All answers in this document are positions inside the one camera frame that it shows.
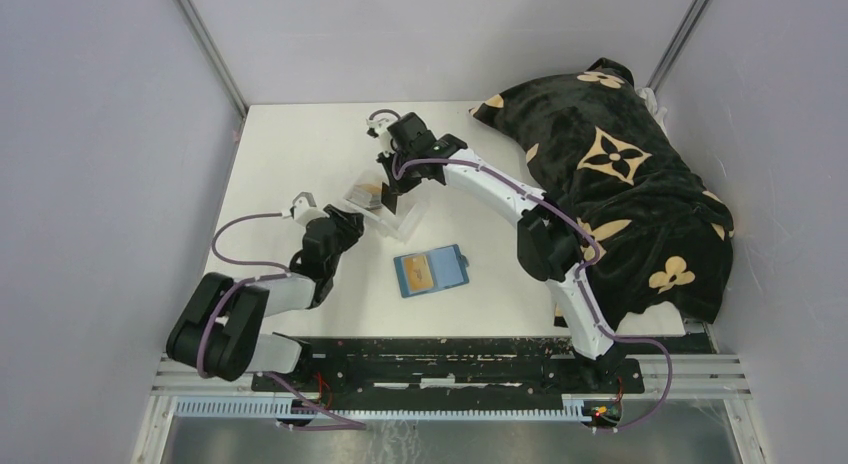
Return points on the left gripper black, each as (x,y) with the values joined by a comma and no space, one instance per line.
(350,223)

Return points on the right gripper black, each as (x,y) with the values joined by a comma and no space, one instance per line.
(402,186)

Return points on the clear plastic tray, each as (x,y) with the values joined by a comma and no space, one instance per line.
(411,210)

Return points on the blue leather card holder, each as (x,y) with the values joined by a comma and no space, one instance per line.
(448,266)

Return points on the gold VIP card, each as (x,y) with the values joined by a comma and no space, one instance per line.
(418,274)

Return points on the black blanket with beige flowers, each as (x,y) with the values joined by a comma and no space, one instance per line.
(659,235)

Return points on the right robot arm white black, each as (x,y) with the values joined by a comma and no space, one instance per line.
(549,241)

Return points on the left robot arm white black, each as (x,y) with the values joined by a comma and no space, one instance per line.
(219,331)

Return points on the stack of cards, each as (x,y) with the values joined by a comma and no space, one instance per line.
(366,195)

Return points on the white crumpled cloth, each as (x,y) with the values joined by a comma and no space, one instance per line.
(657,111)

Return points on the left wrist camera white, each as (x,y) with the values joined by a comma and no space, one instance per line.
(304,209)

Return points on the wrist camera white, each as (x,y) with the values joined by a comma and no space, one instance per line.
(377,127)
(304,209)

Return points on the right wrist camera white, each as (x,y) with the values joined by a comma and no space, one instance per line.
(377,127)

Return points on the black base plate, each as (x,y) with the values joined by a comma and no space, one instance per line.
(451,373)

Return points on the white slotted cable duct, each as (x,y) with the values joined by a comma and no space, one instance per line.
(288,408)

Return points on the aluminium rail frame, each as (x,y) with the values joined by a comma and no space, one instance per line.
(690,378)

